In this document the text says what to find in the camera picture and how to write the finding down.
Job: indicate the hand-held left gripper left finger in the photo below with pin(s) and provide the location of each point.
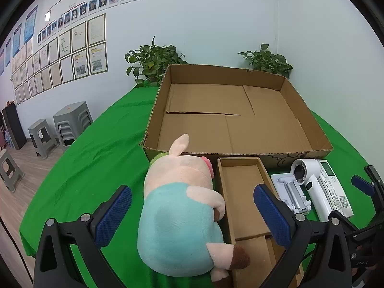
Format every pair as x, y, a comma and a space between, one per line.
112, 213

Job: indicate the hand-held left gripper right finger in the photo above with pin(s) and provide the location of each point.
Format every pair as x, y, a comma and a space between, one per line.
273, 213

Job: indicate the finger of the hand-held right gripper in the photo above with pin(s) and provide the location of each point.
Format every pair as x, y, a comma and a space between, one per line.
362, 184
373, 174

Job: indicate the white phone stand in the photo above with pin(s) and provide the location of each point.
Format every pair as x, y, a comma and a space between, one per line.
288, 186

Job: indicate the small narrow cardboard box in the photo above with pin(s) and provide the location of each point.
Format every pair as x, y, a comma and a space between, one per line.
240, 192

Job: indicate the plush pig toy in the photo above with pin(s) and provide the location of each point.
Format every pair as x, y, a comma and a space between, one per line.
177, 216

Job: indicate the large cardboard box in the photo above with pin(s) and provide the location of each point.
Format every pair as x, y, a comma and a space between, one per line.
210, 126

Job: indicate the white labelled packaging box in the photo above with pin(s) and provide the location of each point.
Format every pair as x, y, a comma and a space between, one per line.
336, 192

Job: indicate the white handheld fan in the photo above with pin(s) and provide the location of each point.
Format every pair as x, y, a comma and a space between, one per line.
315, 186

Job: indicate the stack of grey stools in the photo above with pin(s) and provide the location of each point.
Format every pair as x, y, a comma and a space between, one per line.
72, 120

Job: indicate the grey plastic stool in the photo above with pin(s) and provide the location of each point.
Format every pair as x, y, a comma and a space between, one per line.
9, 168
42, 135

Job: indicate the dark wooden cabinet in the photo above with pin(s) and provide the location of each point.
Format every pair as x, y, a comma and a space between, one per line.
13, 126

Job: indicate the small potted green plant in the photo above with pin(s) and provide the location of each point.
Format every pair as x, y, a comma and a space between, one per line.
267, 61

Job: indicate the large potted green plant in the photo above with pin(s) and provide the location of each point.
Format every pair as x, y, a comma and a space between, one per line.
153, 60

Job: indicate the wall of framed certificates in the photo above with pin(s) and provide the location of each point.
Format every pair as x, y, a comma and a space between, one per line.
66, 54

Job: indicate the row of blue wall posters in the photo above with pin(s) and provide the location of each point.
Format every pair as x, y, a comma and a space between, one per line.
30, 24

